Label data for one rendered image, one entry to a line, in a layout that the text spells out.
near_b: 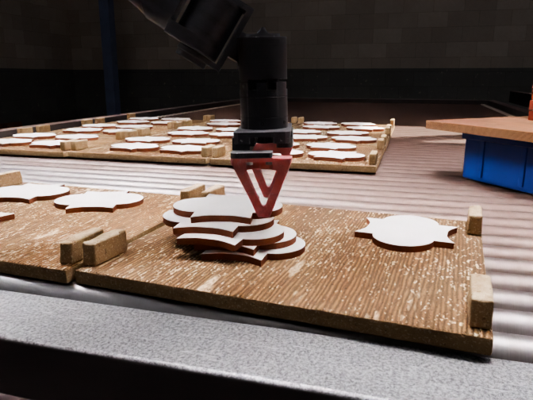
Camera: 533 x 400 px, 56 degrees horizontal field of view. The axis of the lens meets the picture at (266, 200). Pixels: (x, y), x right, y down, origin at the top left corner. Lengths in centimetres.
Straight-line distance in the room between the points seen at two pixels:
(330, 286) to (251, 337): 10
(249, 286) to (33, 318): 20
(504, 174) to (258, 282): 70
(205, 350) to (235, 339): 3
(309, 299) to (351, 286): 5
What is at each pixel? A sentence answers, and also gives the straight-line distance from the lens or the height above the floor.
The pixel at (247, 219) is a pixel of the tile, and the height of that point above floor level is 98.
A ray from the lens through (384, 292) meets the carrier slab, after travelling 50.
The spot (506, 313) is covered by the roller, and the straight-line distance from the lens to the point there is 53.
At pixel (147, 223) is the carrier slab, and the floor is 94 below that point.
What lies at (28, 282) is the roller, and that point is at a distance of 61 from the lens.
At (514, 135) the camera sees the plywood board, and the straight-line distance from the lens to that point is 103.
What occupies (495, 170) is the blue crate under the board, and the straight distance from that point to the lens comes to 111.
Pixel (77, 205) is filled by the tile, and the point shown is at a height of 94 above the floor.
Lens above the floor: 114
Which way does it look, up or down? 14 degrees down
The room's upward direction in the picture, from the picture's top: straight up
